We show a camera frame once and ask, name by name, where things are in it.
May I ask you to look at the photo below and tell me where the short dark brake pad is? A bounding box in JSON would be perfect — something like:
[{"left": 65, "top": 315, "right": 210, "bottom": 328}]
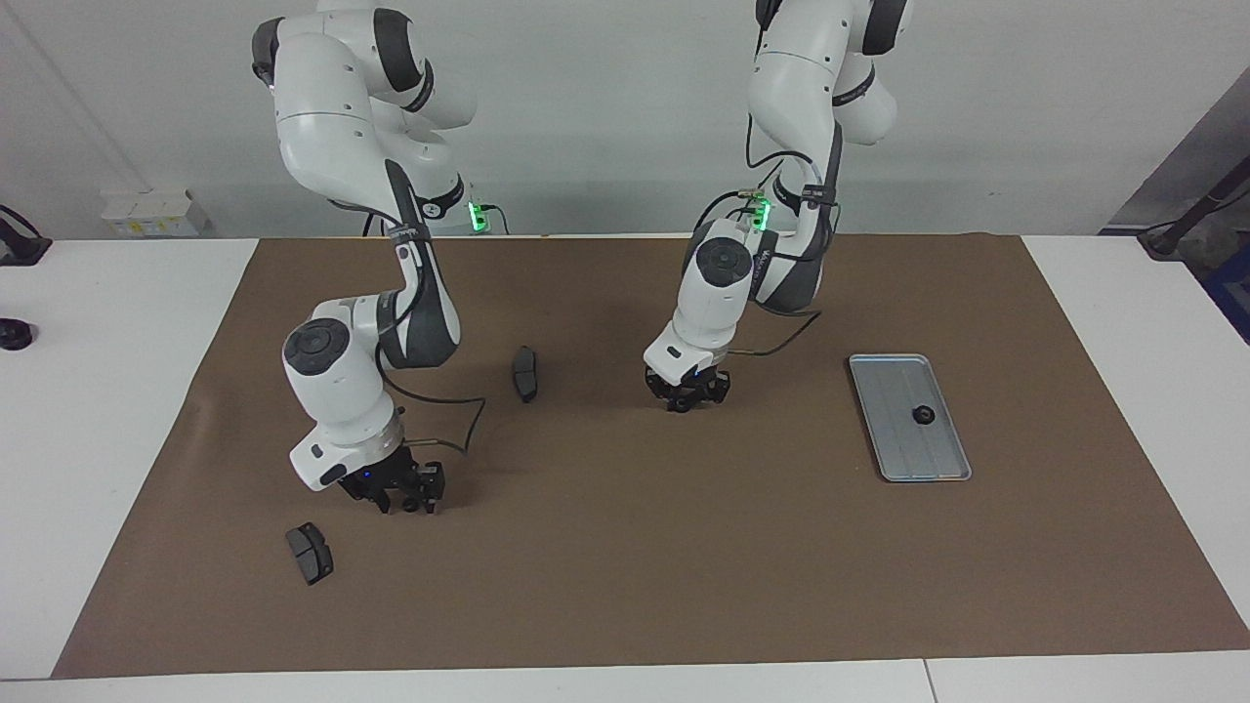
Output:
[{"left": 285, "top": 522, "right": 335, "bottom": 587}]

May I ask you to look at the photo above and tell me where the black table clamp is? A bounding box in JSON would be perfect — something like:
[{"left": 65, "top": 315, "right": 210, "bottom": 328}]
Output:
[{"left": 0, "top": 205, "right": 52, "bottom": 267}]

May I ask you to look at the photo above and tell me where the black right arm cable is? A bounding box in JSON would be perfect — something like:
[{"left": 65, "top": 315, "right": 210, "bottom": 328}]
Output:
[{"left": 374, "top": 322, "right": 487, "bottom": 455}]

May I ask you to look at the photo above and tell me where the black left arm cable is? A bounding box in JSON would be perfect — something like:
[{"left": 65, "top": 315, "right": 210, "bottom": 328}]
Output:
[{"left": 728, "top": 107, "right": 843, "bottom": 357}]

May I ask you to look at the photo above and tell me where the brown table mat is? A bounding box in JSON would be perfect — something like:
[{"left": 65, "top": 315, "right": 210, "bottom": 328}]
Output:
[{"left": 51, "top": 232, "right": 1250, "bottom": 680}]

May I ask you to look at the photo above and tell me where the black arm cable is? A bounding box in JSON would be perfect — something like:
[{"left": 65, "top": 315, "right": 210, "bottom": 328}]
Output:
[
  {"left": 728, "top": 107, "right": 843, "bottom": 357},
  {"left": 374, "top": 322, "right": 487, "bottom": 455}
]

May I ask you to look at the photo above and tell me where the silver metal tray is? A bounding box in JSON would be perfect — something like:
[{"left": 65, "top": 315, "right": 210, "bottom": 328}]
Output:
[{"left": 848, "top": 353, "right": 974, "bottom": 483}]

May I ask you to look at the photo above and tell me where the blue box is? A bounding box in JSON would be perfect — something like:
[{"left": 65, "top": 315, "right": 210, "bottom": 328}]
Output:
[{"left": 1203, "top": 256, "right": 1250, "bottom": 345}]

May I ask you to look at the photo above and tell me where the white power strip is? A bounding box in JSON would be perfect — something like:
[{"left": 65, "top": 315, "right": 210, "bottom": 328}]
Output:
[{"left": 101, "top": 190, "right": 211, "bottom": 238}]

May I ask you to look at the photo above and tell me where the black stand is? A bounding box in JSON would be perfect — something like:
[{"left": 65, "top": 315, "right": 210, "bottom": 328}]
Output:
[{"left": 1138, "top": 161, "right": 1250, "bottom": 260}]

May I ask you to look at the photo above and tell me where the black base cable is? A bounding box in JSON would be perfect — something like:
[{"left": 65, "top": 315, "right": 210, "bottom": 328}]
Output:
[{"left": 693, "top": 186, "right": 763, "bottom": 233}]

